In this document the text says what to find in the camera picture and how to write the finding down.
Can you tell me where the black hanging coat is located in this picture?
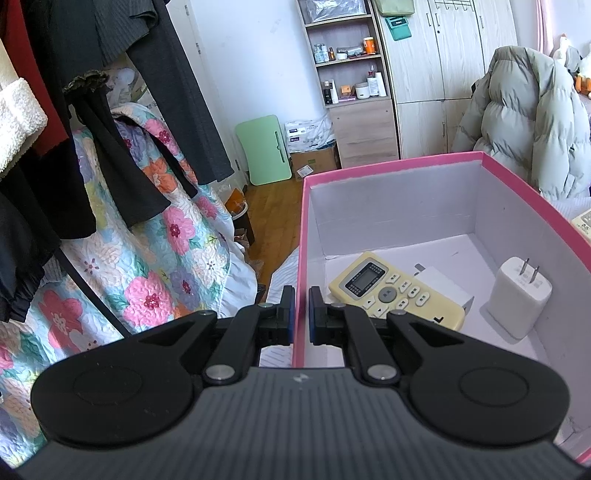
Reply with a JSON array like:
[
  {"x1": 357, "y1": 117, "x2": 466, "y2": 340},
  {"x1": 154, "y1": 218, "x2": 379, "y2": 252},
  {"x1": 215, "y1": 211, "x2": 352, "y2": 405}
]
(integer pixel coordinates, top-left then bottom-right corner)
[{"x1": 0, "y1": 106, "x2": 98, "y2": 324}]

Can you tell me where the white door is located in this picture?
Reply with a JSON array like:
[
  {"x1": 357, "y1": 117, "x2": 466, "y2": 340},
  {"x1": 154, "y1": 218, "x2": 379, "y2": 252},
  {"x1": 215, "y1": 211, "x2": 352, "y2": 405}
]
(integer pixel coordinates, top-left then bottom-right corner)
[{"x1": 164, "y1": 0, "x2": 241, "y2": 174}]

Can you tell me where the orange packet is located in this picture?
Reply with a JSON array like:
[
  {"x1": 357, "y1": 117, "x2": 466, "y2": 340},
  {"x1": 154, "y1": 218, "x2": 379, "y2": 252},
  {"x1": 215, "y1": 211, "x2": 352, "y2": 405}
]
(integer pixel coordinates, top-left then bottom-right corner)
[{"x1": 225, "y1": 188, "x2": 250, "y2": 215}]

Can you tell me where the white goose plush toy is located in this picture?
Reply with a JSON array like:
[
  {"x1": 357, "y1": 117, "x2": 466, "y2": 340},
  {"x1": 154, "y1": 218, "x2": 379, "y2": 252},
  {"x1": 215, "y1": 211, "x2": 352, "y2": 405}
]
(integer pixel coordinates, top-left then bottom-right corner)
[
  {"x1": 574, "y1": 46, "x2": 591, "y2": 97},
  {"x1": 551, "y1": 34, "x2": 574, "y2": 63}
]

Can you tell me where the teal pouch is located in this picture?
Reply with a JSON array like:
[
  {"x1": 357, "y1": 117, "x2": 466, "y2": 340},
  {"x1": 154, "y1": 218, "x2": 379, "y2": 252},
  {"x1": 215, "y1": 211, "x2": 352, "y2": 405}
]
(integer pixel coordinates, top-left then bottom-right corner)
[{"x1": 385, "y1": 16, "x2": 411, "y2": 42}]

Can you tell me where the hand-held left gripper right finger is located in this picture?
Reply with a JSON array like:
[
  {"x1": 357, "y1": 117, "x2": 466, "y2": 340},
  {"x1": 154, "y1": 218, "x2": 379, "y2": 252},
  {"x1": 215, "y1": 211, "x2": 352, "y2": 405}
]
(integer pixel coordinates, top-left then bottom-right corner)
[{"x1": 308, "y1": 285, "x2": 469, "y2": 387}]

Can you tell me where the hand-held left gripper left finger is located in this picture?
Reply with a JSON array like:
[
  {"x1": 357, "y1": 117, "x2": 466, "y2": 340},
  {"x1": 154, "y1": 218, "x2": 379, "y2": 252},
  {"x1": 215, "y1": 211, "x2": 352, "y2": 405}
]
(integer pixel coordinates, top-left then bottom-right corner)
[{"x1": 122, "y1": 285, "x2": 296, "y2": 387}]

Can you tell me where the wooden shelf cabinet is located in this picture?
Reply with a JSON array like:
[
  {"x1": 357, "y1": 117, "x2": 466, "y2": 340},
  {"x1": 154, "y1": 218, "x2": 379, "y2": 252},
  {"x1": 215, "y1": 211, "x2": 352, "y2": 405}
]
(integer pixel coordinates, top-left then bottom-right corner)
[{"x1": 295, "y1": 0, "x2": 400, "y2": 169}]

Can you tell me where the white fleece garment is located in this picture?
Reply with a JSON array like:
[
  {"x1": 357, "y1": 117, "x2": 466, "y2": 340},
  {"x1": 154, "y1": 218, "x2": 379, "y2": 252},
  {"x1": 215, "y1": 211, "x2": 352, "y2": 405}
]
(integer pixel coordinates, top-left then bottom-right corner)
[{"x1": 0, "y1": 78, "x2": 49, "y2": 178}]

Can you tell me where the grey puffer jacket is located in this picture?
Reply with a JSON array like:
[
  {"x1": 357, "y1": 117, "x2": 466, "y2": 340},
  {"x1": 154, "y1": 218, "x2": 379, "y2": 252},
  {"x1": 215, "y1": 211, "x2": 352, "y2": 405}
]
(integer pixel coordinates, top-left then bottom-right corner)
[{"x1": 450, "y1": 45, "x2": 591, "y2": 200}]

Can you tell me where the large white wall charger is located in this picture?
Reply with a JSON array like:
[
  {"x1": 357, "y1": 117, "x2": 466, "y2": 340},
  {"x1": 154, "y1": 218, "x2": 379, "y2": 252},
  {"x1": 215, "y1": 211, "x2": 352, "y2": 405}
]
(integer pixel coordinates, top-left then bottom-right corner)
[{"x1": 480, "y1": 257, "x2": 553, "y2": 341}]

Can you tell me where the wooden wardrobe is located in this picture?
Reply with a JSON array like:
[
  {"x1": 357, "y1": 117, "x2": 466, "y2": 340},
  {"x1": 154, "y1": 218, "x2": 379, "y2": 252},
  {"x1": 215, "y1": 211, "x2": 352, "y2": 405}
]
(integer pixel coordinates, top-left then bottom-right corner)
[{"x1": 372, "y1": 0, "x2": 520, "y2": 160}]

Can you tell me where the cream remote control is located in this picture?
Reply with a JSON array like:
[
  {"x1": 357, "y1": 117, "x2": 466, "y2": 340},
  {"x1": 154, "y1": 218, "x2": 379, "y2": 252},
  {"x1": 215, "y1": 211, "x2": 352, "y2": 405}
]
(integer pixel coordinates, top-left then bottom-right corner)
[{"x1": 329, "y1": 251, "x2": 466, "y2": 330}]

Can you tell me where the red hanging garment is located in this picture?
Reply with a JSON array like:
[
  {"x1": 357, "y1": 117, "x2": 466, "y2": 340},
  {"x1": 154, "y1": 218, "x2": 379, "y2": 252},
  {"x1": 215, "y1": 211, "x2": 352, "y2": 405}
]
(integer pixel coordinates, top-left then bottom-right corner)
[{"x1": 0, "y1": 0, "x2": 70, "y2": 158}]

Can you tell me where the black frilled hanging garment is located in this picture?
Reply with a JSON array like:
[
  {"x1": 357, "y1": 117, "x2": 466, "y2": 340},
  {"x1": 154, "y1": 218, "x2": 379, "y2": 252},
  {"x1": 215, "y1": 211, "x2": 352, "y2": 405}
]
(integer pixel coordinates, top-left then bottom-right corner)
[{"x1": 62, "y1": 69, "x2": 171, "y2": 228}]

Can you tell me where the floral quilt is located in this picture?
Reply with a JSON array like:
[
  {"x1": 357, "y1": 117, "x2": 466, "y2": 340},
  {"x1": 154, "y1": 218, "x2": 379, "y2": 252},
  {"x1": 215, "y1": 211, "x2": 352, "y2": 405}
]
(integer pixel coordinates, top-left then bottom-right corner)
[{"x1": 0, "y1": 65, "x2": 259, "y2": 467}]

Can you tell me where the green bag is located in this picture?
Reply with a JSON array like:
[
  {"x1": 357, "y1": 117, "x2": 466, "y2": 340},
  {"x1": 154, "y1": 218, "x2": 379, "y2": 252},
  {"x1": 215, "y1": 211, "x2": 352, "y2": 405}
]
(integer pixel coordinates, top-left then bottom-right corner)
[{"x1": 373, "y1": 0, "x2": 415, "y2": 17}]

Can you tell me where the dark grey hanging shirt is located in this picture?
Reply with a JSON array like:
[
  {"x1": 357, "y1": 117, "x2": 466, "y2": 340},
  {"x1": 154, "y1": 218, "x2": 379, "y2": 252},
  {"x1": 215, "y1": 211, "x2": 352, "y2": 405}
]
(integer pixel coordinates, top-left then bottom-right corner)
[{"x1": 48, "y1": 0, "x2": 236, "y2": 185}]

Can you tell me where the pink curtain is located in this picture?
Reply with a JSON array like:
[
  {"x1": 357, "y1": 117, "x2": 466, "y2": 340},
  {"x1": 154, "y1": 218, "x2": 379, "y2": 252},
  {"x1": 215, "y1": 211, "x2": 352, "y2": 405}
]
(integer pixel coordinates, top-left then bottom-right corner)
[{"x1": 538, "y1": 0, "x2": 555, "y2": 51}]

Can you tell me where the green folding table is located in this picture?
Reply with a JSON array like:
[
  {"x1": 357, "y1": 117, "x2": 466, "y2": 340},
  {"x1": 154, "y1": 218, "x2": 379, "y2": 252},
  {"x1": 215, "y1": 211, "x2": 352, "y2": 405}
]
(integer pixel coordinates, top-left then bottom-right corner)
[{"x1": 235, "y1": 115, "x2": 293, "y2": 186}]

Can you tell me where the pink cardboard box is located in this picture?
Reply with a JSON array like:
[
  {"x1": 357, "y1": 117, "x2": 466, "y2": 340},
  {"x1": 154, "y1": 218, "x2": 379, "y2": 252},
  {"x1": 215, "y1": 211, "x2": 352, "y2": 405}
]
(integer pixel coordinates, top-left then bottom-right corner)
[{"x1": 292, "y1": 151, "x2": 591, "y2": 444}]

